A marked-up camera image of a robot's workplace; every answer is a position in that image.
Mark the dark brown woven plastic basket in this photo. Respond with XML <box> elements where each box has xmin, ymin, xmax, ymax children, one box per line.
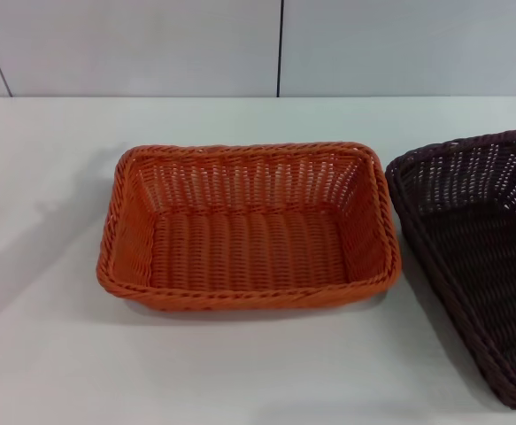
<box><xmin>384</xmin><ymin>129</ymin><xmax>516</xmax><ymax>413</ymax></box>

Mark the orange woven plastic basket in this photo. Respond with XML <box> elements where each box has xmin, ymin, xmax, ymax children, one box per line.
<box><xmin>96</xmin><ymin>141</ymin><xmax>403</xmax><ymax>313</ymax></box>

